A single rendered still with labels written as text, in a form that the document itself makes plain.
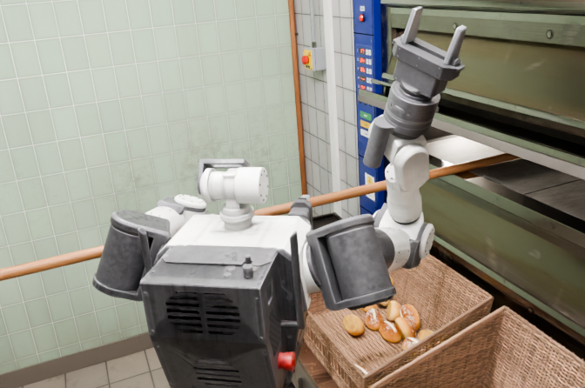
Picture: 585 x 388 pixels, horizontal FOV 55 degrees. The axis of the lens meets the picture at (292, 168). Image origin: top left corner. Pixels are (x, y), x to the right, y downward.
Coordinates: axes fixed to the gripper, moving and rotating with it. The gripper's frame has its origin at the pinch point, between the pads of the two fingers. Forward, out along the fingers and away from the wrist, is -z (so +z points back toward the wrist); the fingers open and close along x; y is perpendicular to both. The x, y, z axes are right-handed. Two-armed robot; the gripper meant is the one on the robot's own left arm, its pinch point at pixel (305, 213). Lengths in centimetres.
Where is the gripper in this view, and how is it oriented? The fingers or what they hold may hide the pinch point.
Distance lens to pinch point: 158.2
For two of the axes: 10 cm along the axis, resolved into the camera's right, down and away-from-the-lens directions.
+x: 0.7, 9.4, 3.3
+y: 9.7, 0.0, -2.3
